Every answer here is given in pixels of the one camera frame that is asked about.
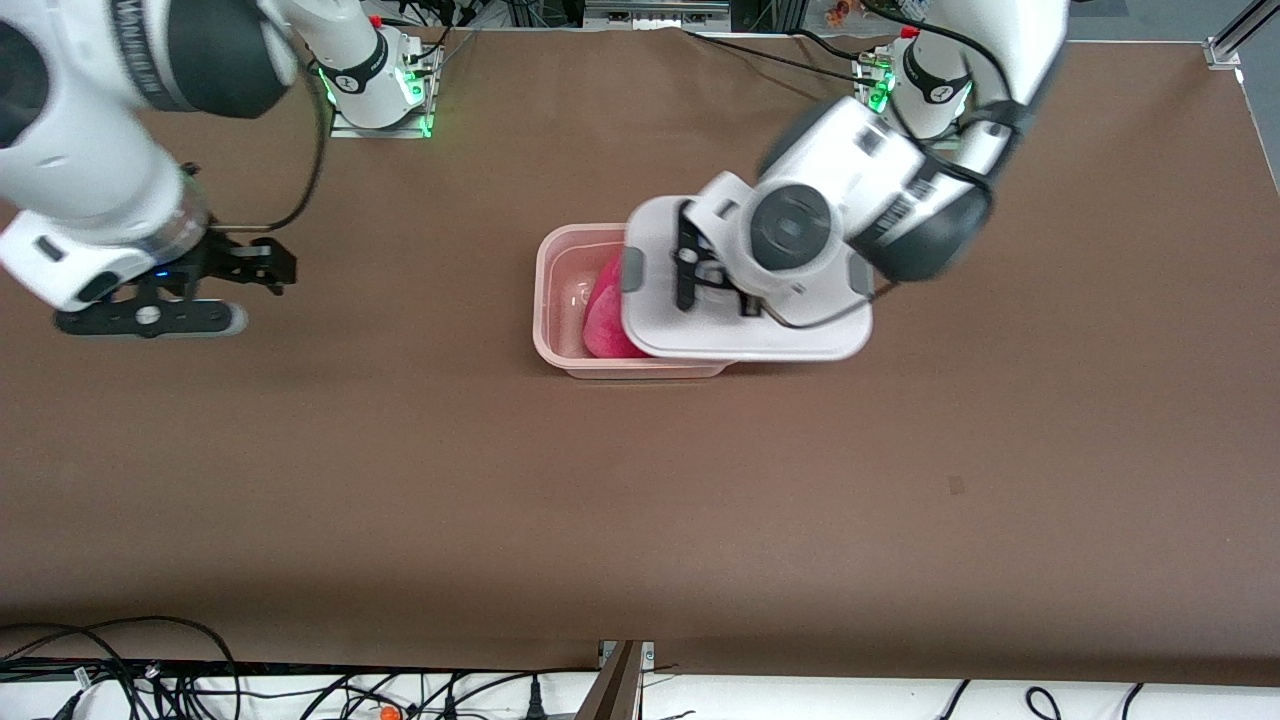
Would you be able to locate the translucent pink plastic box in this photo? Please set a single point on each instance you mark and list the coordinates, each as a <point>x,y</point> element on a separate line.
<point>560,290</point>

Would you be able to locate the brown table cover sheet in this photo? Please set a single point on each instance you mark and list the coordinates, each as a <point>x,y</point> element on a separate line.
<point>640,500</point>

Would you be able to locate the aluminium frame post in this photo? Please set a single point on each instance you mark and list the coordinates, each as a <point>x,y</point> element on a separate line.
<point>618,685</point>

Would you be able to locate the aluminium frame corner bracket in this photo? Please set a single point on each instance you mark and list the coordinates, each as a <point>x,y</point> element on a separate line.
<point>1235,35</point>

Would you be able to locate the pink plush toy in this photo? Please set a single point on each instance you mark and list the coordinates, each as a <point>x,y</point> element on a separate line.
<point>605,320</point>

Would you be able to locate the aluminium profile rail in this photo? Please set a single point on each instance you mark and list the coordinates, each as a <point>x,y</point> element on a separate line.
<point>655,12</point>

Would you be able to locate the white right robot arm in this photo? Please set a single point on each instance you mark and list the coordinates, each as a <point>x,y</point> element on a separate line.
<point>100,150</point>

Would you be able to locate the small colourful figurine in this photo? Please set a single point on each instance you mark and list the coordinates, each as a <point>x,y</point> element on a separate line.
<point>838,12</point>

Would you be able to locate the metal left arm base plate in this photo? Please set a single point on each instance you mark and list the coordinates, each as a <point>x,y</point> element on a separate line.
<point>868,72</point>

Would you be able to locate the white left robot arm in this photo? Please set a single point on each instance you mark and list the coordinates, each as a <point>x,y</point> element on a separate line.
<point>870,190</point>

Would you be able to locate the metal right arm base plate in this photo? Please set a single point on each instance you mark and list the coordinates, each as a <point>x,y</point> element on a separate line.
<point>380,131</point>

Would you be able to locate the white container lid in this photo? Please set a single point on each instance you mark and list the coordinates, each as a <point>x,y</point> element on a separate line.
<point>800,340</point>

